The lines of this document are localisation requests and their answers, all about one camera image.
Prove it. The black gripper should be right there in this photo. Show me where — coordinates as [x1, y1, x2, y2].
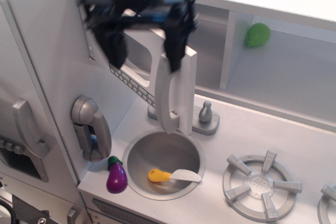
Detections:
[78, 0, 198, 72]

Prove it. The white toy microwave door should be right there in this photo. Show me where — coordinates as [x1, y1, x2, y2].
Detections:
[72, 0, 198, 136]

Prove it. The green toy pear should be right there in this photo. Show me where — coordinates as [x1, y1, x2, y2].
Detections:
[246, 23, 271, 48]

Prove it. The grey toy faucet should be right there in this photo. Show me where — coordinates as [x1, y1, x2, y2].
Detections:
[148, 101, 220, 135]

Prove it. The round metal sink bowl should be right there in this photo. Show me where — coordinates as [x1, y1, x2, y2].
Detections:
[122, 129, 206, 201]

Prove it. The purple toy eggplant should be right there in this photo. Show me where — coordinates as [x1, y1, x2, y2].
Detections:
[106, 156, 128, 194]

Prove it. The grey ice dispenser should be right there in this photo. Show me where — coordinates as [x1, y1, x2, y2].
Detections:
[1, 136, 49, 183]

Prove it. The grey toy stove burner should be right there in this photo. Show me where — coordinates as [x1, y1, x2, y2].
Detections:
[223, 150, 302, 222]

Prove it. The grey toy wall phone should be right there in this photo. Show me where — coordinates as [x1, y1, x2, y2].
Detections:
[71, 96, 111, 162]

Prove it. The yellow handled toy knife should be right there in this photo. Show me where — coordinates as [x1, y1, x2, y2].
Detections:
[148, 169, 202, 183]

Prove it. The grey fridge door handle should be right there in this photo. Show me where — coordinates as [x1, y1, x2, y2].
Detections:
[12, 98, 50, 158]

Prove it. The grey oven door handle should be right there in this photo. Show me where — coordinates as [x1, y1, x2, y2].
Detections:
[67, 208, 79, 224]

